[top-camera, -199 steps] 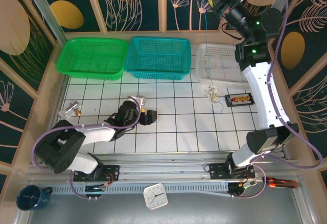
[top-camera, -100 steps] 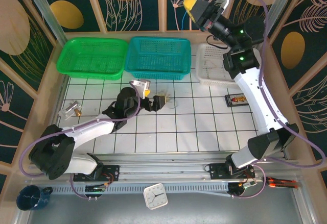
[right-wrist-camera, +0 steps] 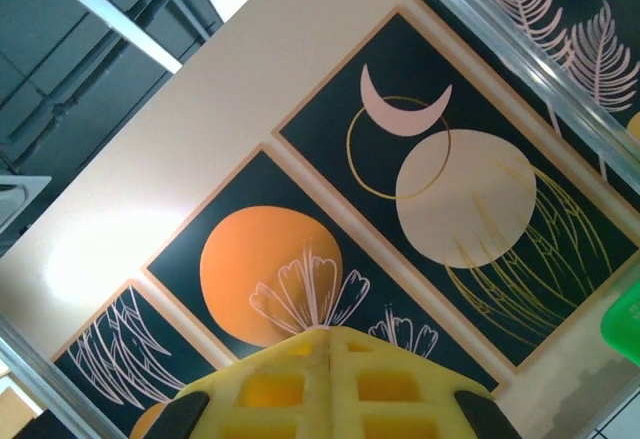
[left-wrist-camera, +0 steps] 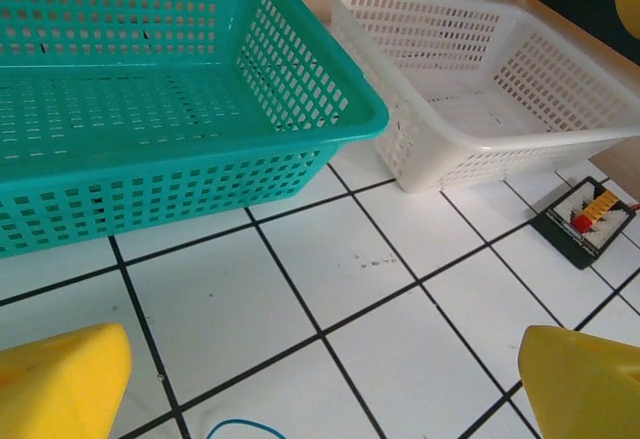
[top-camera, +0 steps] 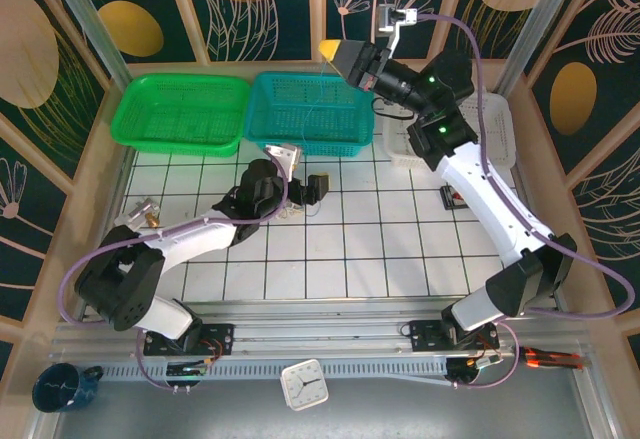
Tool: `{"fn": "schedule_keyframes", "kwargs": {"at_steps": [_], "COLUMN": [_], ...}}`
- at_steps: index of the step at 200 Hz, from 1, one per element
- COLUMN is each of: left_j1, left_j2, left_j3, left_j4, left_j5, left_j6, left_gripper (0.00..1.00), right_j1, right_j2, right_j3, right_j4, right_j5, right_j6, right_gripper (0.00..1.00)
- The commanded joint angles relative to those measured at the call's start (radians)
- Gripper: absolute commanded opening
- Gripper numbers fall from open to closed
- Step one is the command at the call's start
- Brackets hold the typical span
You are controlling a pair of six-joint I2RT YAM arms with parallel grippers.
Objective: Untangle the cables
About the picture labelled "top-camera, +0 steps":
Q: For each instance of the orange black hand tool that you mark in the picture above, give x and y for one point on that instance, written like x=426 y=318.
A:
x=550 y=358

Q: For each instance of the white square clock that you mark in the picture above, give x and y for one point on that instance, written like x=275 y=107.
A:
x=304 y=384

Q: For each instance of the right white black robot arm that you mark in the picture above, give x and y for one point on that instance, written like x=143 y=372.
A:
x=480 y=199

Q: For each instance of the small controller board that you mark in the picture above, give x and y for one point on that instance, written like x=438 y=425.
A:
x=482 y=362
x=187 y=370

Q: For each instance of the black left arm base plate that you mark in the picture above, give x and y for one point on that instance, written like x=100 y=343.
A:
x=224 y=341

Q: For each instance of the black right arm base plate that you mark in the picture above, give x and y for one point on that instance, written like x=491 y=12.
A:
x=422 y=336

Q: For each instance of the white plastic basket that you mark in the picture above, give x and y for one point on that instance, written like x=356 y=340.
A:
x=500 y=134

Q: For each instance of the dark blue mug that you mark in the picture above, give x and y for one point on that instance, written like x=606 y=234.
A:
x=55 y=389

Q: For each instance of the white grid mat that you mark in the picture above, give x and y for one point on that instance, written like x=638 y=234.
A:
x=310 y=274

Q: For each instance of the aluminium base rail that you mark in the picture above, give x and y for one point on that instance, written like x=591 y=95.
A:
x=325 y=331

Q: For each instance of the teal plastic basket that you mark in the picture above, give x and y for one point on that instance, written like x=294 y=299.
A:
x=280 y=109

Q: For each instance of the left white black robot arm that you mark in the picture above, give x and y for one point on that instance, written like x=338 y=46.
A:
x=200 y=241

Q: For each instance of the aluminium frame post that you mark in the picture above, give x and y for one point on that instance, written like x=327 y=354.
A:
x=530 y=34
x=90 y=24

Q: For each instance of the green plastic basket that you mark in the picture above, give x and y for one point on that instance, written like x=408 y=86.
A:
x=180 y=109

